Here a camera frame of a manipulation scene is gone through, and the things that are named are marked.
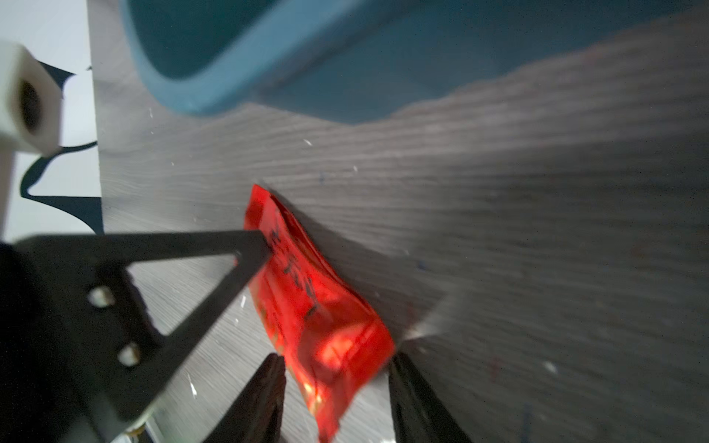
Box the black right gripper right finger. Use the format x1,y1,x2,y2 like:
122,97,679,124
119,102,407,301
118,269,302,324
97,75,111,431
389,352,472,443

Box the teal plastic storage box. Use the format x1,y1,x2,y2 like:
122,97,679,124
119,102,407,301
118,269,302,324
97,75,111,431
122,0,690,124

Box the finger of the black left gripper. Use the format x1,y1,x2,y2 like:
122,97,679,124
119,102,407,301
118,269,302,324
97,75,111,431
1,231,271,442

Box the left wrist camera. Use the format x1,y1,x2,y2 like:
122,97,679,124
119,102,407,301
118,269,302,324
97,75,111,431
1,41,62,227

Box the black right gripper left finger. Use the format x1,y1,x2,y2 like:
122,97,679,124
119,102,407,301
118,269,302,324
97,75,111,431
204,354,286,443

